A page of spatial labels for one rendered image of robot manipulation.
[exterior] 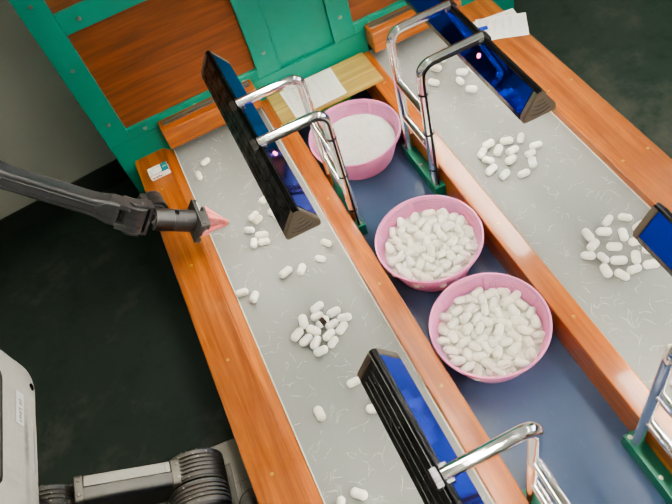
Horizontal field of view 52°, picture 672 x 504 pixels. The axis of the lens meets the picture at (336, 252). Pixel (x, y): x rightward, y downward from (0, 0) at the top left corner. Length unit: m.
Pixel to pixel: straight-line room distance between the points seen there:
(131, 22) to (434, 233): 0.96
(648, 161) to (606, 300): 0.40
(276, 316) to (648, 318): 0.84
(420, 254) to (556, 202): 0.36
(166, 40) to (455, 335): 1.10
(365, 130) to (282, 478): 1.02
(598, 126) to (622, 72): 1.33
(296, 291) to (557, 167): 0.74
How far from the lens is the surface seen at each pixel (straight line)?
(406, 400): 1.13
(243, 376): 1.62
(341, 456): 1.51
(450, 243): 1.72
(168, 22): 1.98
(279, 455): 1.52
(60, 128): 3.14
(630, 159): 1.86
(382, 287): 1.64
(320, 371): 1.60
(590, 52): 3.34
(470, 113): 2.01
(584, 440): 1.56
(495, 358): 1.56
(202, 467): 1.55
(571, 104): 1.99
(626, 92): 3.16
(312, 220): 1.41
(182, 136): 2.10
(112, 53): 2.00
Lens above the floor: 2.14
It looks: 53 degrees down
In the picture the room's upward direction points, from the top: 20 degrees counter-clockwise
